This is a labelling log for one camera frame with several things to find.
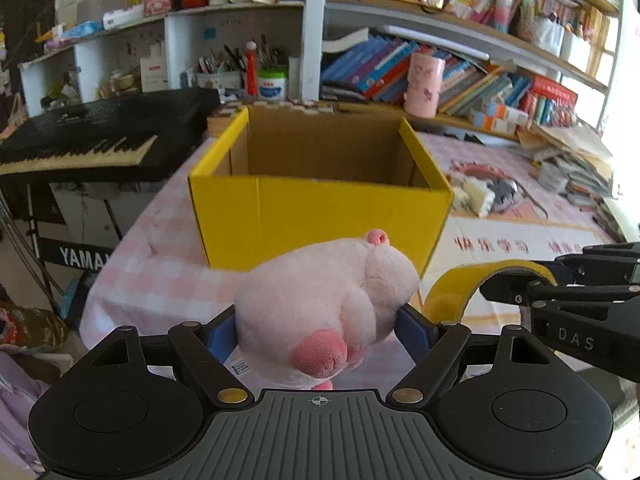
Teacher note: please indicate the white red carton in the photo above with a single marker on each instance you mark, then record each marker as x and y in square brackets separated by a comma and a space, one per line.
[152, 74]

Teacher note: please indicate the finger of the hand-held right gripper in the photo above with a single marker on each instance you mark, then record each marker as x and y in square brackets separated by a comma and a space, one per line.
[600, 270]
[515, 290]

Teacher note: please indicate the yellow tape roll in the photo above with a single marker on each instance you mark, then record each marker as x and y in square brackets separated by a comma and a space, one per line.
[450, 285]

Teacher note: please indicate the pink plush toy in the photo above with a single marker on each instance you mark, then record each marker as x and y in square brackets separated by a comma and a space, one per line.
[320, 295]

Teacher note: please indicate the white flat box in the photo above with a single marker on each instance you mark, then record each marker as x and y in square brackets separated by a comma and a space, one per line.
[122, 17]

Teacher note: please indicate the dark patterned bag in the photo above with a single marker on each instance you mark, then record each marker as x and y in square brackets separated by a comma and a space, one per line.
[30, 327]

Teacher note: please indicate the black electronic keyboard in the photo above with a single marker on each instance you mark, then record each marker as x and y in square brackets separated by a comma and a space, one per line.
[100, 125]

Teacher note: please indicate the black keyboard stand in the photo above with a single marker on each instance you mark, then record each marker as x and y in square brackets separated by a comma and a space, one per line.
[75, 255]

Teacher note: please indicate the white long tube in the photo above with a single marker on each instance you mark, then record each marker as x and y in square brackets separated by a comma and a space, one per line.
[435, 40]

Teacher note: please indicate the purple cloth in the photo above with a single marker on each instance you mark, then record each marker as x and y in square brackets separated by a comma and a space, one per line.
[20, 410]

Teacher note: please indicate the pile of papers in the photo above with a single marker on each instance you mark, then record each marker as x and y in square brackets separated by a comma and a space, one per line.
[585, 155]

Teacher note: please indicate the red tassel ornament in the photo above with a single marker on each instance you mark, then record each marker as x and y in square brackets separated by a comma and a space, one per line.
[251, 72]

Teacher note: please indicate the white small box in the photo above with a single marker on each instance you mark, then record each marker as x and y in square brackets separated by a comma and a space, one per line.
[479, 197]

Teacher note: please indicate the bunch of pens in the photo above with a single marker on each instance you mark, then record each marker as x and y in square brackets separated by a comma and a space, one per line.
[230, 57]

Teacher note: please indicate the pink checked desktop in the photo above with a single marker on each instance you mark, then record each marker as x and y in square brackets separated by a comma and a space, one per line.
[165, 270]

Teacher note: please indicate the orange blue white carton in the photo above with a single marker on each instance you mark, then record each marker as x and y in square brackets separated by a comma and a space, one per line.
[510, 112]
[487, 122]

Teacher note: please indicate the blue tissue pack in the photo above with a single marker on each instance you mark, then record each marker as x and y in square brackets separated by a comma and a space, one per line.
[82, 30]

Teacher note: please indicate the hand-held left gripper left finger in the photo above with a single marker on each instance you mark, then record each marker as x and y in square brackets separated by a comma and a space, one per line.
[222, 336]

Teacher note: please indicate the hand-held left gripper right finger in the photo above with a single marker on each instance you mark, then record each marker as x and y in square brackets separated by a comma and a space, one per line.
[415, 336]

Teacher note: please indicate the row of colourful books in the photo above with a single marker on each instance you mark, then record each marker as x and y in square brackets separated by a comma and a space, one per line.
[370, 67]

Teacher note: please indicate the red marker box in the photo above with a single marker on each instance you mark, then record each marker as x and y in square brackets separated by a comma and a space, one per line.
[550, 97]

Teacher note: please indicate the pink patterned cup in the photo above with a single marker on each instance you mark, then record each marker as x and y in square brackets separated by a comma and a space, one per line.
[424, 85]

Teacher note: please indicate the yellow cardboard box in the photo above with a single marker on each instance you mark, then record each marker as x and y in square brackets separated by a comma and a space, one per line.
[300, 220]

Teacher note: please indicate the white shelf unit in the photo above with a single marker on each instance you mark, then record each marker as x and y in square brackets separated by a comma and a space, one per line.
[310, 35]

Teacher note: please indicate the white jar green lid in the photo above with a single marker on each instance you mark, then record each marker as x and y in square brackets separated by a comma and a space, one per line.
[272, 85]

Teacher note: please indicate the gold bowl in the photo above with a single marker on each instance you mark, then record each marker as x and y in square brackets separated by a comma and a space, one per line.
[125, 84]

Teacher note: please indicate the white pen holder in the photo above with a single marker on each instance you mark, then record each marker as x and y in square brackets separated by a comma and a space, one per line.
[217, 81]

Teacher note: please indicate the pastel gradient bottle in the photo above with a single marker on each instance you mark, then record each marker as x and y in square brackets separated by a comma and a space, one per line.
[502, 7]

